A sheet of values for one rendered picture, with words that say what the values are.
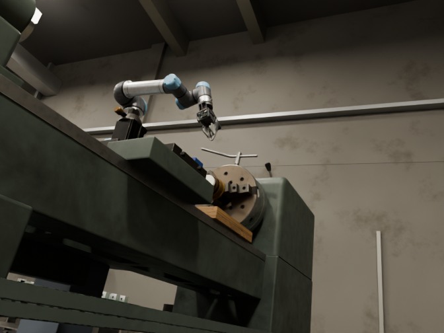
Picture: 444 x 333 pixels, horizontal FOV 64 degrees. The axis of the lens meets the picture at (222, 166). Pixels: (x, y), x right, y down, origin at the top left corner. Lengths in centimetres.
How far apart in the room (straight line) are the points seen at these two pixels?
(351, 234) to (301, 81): 246
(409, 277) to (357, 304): 62
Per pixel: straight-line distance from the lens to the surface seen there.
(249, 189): 151
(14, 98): 70
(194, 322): 86
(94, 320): 63
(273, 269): 157
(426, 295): 444
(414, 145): 501
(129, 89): 203
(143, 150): 83
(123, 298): 502
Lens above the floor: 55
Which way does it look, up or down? 24 degrees up
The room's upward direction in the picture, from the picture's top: 9 degrees clockwise
